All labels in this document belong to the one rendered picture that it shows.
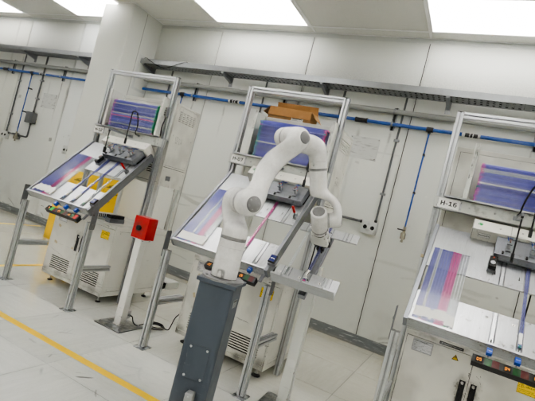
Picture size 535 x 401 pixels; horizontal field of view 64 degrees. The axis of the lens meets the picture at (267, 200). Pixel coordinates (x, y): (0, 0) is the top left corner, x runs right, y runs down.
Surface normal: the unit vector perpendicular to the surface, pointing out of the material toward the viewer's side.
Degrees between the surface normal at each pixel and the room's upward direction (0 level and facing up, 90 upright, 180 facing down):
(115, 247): 90
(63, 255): 90
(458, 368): 90
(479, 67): 90
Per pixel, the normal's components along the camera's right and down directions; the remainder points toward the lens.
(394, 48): -0.42, -0.12
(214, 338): -0.20, -0.06
